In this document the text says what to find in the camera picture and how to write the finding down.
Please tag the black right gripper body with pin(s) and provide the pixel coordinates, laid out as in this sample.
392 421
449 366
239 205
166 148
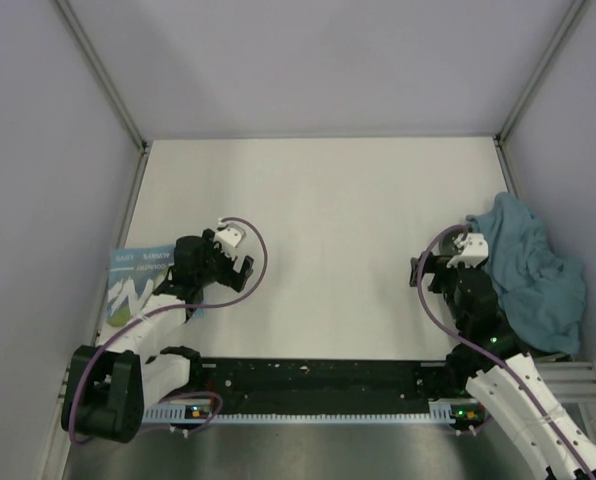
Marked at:
444 281

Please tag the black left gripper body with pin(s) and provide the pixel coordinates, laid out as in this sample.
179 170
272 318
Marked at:
217 267

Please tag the light blue printed t-shirt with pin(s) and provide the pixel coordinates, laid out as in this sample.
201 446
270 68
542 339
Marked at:
133 275

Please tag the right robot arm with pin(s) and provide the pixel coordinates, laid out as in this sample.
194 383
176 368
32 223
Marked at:
492 365

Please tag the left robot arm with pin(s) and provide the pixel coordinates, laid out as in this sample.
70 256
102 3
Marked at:
111 385

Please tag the light blue plain t-shirt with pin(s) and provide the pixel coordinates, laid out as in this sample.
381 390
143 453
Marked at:
542 294

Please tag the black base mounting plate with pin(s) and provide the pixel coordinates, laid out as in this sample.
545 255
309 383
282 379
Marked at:
338 387

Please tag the grey plastic tray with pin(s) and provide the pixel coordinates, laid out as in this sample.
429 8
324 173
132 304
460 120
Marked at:
544 357

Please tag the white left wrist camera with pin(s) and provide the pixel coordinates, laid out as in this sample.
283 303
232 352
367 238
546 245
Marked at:
229 236

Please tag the aluminium frame post left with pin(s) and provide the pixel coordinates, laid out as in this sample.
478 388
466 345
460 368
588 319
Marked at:
69 17

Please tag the aluminium frame post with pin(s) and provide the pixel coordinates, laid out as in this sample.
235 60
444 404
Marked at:
69 17
566 28

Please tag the aluminium frame post right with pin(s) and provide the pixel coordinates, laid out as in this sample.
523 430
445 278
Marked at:
566 28

